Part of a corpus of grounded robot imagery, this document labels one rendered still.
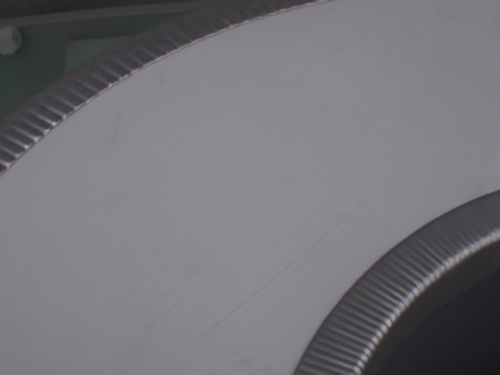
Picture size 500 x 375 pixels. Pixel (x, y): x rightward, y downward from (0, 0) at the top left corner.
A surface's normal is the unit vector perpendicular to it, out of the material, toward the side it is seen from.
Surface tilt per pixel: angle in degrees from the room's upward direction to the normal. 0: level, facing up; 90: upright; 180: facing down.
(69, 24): 0
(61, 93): 91
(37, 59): 0
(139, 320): 90
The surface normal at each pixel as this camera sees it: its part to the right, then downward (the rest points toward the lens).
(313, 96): 0.03, -0.71
